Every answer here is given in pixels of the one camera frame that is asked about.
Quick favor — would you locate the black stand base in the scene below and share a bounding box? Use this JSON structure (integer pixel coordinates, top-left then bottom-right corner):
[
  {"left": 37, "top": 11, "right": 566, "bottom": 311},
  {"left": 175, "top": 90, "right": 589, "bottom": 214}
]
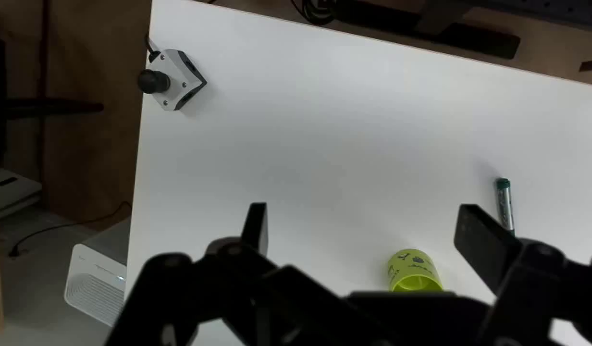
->
[{"left": 337, "top": 0, "right": 523, "bottom": 61}]

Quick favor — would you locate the green whiteboard marker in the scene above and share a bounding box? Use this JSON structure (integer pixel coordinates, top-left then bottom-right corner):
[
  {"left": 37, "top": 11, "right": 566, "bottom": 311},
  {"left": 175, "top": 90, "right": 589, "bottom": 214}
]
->
[{"left": 495, "top": 174, "right": 518, "bottom": 234}]

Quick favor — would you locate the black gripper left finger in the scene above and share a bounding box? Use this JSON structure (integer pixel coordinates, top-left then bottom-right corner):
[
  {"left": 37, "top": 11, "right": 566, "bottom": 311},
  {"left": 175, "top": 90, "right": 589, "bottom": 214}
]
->
[{"left": 104, "top": 201, "right": 350, "bottom": 346}]

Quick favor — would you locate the black perforated breadboard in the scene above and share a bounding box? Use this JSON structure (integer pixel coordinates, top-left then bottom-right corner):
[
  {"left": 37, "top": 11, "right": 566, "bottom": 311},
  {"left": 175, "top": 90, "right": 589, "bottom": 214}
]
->
[{"left": 475, "top": 0, "right": 592, "bottom": 32}]

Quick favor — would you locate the white flat floor device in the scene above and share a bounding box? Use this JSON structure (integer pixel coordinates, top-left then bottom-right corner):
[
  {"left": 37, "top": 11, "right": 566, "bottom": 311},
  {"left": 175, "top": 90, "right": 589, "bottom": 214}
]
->
[{"left": 0, "top": 166, "right": 45, "bottom": 220}]

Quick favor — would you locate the white translucent floor box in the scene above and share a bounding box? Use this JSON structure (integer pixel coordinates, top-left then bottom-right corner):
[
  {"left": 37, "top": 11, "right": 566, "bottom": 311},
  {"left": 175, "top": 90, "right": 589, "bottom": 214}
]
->
[{"left": 62, "top": 241, "right": 129, "bottom": 328}]

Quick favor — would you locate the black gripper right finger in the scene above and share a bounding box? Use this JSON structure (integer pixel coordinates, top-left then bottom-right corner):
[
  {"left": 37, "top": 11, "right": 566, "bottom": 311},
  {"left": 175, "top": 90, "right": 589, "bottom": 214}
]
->
[{"left": 452, "top": 201, "right": 592, "bottom": 346}]

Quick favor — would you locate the white table clamp mount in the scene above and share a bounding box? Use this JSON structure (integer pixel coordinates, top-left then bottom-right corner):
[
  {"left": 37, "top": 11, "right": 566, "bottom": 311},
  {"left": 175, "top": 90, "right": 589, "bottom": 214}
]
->
[{"left": 137, "top": 45, "right": 210, "bottom": 113}]

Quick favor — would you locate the lime green mug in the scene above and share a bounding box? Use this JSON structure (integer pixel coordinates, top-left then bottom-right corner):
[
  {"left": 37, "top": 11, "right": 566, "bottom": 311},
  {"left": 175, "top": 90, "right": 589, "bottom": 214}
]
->
[{"left": 387, "top": 245, "right": 446, "bottom": 295}]

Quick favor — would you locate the black floor cable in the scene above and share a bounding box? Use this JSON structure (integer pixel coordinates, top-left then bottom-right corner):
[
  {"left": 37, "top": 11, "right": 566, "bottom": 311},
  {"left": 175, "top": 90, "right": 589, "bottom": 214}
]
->
[{"left": 6, "top": 201, "right": 133, "bottom": 259}]

